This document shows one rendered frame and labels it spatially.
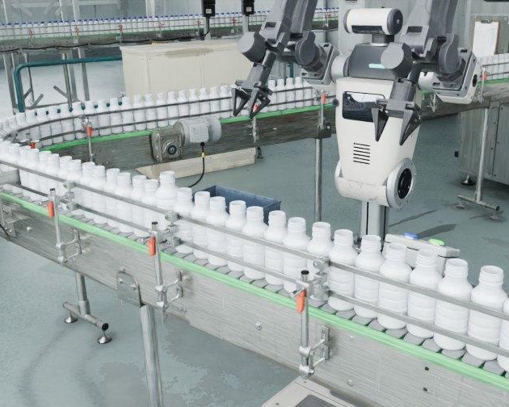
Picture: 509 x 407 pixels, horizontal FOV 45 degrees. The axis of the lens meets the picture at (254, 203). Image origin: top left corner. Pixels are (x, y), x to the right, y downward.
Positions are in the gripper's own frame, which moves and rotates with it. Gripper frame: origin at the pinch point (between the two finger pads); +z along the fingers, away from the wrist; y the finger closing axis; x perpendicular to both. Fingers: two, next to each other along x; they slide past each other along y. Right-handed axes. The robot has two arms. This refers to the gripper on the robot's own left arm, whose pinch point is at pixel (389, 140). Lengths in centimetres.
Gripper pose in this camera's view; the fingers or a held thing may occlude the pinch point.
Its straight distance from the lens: 152.0
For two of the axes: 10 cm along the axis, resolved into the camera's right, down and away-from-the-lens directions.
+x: 5.5, 2.0, 8.1
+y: 7.9, 2.0, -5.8
